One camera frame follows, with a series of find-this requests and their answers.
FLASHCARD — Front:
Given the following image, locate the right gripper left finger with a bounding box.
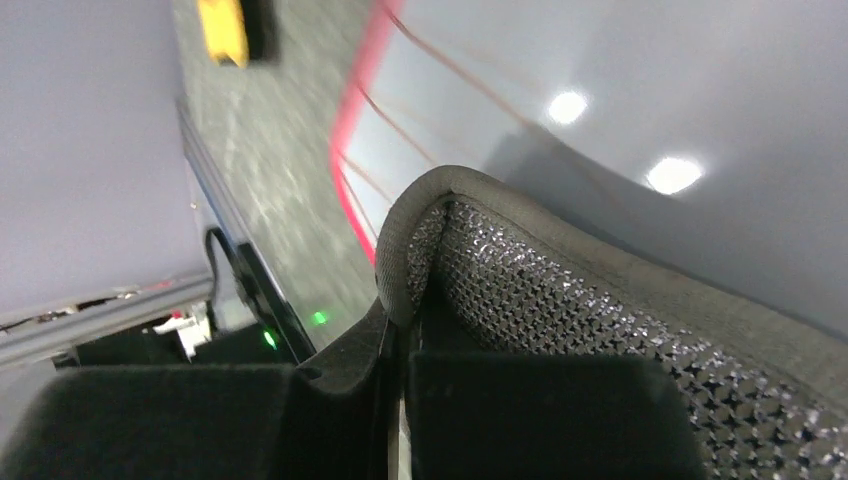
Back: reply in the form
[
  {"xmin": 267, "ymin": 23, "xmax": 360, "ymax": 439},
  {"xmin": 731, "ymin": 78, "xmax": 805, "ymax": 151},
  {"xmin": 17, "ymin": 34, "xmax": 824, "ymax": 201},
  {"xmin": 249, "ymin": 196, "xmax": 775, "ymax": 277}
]
[{"xmin": 1, "ymin": 304, "xmax": 388, "ymax": 479}]

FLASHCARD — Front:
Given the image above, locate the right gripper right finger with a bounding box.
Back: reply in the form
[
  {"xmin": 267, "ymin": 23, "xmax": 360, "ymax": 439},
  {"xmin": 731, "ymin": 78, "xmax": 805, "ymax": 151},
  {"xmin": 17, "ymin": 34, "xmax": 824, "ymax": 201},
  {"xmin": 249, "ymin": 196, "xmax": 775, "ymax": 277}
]
[{"xmin": 400, "ymin": 281, "xmax": 706, "ymax": 479}]

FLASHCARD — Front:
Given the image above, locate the red framed whiteboard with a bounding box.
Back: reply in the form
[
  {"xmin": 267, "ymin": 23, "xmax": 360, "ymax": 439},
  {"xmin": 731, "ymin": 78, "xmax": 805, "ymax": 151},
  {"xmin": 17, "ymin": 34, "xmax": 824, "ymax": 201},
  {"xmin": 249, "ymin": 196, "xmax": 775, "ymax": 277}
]
[{"xmin": 330, "ymin": 1, "xmax": 847, "ymax": 334}]

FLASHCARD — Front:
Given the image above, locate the yellow black object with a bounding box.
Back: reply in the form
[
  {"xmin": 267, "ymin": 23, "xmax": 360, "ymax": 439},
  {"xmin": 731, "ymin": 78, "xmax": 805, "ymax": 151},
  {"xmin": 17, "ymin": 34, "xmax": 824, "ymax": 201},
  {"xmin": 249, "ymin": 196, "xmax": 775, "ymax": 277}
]
[{"xmin": 196, "ymin": 0, "xmax": 279, "ymax": 69}]

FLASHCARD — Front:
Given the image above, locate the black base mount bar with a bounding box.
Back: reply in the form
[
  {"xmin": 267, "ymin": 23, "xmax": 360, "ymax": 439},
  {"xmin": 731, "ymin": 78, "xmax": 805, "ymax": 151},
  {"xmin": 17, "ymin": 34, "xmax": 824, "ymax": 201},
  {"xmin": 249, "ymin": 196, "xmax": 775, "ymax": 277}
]
[{"xmin": 51, "ymin": 227, "xmax": 316, "ymax": 369}]

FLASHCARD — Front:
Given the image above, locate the aluminium rail frame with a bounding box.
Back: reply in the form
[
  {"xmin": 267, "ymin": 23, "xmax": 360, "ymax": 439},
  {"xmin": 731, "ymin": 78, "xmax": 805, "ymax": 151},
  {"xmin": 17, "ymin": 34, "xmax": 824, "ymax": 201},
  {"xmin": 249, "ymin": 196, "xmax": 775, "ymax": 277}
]
[{"xmin": 1, "ymin": 97, "xmax": 250, "ymax": 367}]

